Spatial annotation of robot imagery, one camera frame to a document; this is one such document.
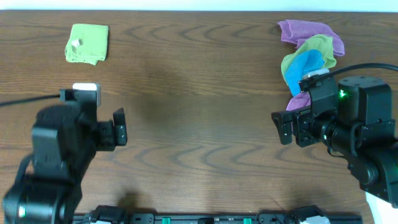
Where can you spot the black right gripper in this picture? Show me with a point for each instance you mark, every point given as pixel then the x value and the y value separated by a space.
pixel 300 129

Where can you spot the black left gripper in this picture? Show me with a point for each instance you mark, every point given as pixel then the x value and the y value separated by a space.
pixel 109 134

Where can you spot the light green microfiber cloth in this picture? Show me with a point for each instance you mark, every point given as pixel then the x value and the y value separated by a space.
pixel 88 43

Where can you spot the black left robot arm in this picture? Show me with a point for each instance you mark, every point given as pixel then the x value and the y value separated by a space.
pixel 65 139

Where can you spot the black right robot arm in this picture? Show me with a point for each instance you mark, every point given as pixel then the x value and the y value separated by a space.
pixel 353 119

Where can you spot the purple cloth near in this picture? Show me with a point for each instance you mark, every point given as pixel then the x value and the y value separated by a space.
pixel 299 101

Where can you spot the purple cloth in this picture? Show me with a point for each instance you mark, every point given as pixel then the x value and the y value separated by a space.
pixel 297 32
pixel 299 101

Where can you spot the blue microfiber cloth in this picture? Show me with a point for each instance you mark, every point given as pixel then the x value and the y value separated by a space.
pixel 302 64

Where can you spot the green cloth in pile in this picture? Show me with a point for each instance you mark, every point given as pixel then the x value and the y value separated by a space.
pixel 319 42

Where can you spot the purple cloth far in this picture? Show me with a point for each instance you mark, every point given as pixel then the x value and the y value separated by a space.
pixel 297 32

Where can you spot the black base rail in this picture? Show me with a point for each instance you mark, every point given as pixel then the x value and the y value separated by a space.
pixel 309 214

